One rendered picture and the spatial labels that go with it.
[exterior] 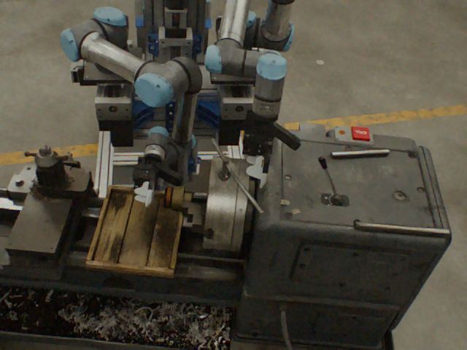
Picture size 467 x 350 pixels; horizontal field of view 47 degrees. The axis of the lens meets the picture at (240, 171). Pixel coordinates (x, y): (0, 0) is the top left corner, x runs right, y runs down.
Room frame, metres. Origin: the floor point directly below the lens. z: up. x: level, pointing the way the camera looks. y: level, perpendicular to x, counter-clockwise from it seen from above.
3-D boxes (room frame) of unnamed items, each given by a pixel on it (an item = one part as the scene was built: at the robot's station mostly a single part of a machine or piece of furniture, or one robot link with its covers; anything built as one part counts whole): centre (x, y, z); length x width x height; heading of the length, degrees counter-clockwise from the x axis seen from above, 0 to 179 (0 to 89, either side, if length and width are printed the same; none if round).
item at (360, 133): (1.43, -0.39, 1.26); 0.06 x 0.06 x 0.02; 3
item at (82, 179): (1.23, 0.63, 0.99); 0.20 x 0.10 x 0.05; 93
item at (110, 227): (1.17, 0.33, 0.89); 0.36 x 0.30 x 0.04; 3
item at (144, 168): (1.28, 0.32, 1.08); 0.12 x 0.09 x 0.08; 3
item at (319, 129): (1.42, -0.23, 1.24); 0.09 x 0.08 x 0.03; 93
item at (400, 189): (1.22, -0.35, 1.06); 0.59 x 0.48 x 0.39; 93
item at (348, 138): (1.43, -0.37, 1.23); 0.13 x 0.08 x 0.05; 93
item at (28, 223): (1.17, 0.66, 0.95); 0.43 x 0.17 x 0.05; 3
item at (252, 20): (1.87, 0.08, 1.33); 0.13 x 0.12 x 0.14; 89
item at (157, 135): (1.44, 0.32, 1.07); 0.11 x 0.08 x 0.09; 3
